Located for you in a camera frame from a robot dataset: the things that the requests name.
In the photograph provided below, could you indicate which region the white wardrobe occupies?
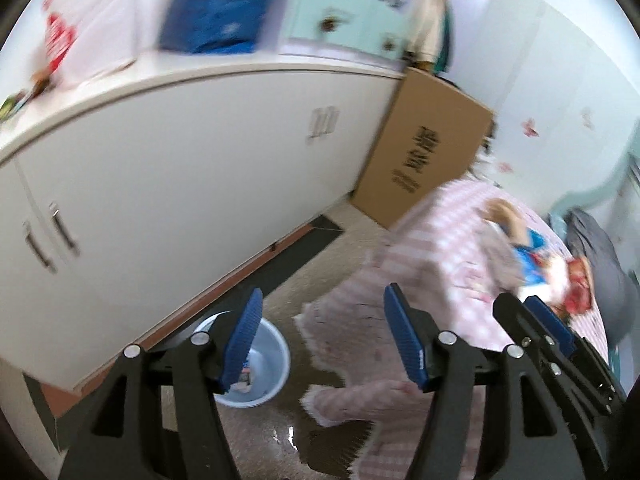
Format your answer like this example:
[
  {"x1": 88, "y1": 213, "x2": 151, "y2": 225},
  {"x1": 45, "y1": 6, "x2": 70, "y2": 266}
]
[{"x1": 447, "y1": 0, "x2": 640, "y2": 213}]

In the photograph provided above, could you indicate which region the mint drawer chest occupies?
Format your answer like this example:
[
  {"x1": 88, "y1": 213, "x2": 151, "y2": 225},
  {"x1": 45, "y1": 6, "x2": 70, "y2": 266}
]
[{"x1": 277, "y1": 0, "x2": 426, "y2": 69}]

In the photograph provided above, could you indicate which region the white plastic bag red print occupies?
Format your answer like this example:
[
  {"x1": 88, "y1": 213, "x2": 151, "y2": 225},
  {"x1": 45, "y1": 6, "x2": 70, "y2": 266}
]
[{"x1": 30, "y1": 0, "x2": 176, "y2": 92}]

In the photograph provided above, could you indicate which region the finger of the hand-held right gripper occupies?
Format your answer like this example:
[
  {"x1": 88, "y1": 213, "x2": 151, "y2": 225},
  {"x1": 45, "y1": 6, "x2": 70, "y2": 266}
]
[
  {"x1": 492, "y1": 291, "x2": 563, "y2": 377},
  {"x1": 523, "y1": 296, "x2": 627, "y2": 417}
]

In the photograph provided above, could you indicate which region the blue folded cloth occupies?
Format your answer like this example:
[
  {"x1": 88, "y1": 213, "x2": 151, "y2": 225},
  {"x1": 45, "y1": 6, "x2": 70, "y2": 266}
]
[{"x1": 159, "y1": 0, "x2": 287, "y2": 56}]

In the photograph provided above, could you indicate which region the blue packet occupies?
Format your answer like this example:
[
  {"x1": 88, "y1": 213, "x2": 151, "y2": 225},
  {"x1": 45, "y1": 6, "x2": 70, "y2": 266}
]
[{"x1": 512, "y1": 230, "x2": 551, "y2": 286}]

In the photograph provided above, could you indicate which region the cardboard box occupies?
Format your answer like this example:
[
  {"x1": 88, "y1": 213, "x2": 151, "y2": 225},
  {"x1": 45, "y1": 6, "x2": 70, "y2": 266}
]
[{"x1": 349, "y1": 66, "x2": 496, "y2": 229}]

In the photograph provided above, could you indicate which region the dark floor mat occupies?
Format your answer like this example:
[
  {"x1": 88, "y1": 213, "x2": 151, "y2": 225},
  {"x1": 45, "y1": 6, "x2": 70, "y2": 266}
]
[{"x1": 259, "y1": 214, "x2": 347, "y2": 302}]

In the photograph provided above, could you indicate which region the light blue plastic basin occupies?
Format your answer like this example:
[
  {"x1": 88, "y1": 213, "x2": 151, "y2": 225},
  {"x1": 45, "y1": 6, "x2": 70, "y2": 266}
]
[{"x1": 192, "y1": 310, "x2": 291, "y2": 408}]

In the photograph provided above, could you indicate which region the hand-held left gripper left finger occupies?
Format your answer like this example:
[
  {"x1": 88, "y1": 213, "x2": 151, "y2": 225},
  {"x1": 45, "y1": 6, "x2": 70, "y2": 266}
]
[{"x1": 60, "y1": 287, "x2": 264, "y2": 480}]

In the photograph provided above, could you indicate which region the dark hanging garment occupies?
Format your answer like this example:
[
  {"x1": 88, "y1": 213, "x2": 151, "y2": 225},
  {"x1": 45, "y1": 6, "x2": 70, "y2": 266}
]
[{"x1": 436, "y1": 7, "x2": 457, "y2": 75}]

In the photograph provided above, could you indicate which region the pink checked tablecloth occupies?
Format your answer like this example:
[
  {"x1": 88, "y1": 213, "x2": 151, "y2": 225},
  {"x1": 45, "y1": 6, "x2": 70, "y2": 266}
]
[{"x1": 292, "y1": 177, "x2": 617, "y2": 480}]

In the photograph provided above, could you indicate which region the red wrapper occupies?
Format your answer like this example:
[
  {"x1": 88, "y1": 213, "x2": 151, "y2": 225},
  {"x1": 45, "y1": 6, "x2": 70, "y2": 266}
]
[{"x1": 562, "y1": 256, "x2": 596, "y2": 315}]

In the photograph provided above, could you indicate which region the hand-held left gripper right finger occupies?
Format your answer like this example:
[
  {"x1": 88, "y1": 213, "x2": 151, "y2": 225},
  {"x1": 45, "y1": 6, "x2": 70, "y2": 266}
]
[{"x1": 382, "y1": 284, "x2": 601, "y2": 480}]

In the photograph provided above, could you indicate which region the beige hanging garment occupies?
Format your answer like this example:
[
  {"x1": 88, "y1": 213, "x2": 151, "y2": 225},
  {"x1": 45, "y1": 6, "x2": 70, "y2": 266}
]
[{"x1": 404, "y1": 0, "x2": 447, "y2": 72}]

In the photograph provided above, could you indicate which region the colourful packet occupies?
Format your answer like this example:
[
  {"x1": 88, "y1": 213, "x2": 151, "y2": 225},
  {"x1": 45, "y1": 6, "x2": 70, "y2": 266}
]
[{"x1": 0, "y1": 72, "x2": 57, "y2": 124}]

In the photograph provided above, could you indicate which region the teal bed sheet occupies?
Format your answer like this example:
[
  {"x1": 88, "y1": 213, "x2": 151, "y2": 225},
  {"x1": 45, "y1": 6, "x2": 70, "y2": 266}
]
[{"x1": 547, "y1": 212, "x2": 571, "y2": 242}]

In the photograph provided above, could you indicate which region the white cabinet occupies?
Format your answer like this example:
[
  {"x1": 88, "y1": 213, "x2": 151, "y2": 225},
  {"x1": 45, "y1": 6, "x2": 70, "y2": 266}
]
[{"x1": 0, "y1": 62, "x2": 408, "y2": 395}]

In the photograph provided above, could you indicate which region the brown item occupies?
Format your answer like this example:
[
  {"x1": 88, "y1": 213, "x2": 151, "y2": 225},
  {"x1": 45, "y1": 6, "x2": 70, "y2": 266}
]
[{"x1": 482, "y1": 198, "x2": 527, "y2": 241}]

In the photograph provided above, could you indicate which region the grey pillow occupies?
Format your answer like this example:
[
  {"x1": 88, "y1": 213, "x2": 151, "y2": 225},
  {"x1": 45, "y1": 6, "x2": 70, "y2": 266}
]
[{"x1": 564, "y1": 209, "x2": 640, "y2": 357}]

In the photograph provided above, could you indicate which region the mint bed frame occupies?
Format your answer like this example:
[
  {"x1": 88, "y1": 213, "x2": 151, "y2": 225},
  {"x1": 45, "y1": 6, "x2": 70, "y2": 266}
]
[{"x1": 547, "y1": 150, "x2": 640, "y2": 217}]

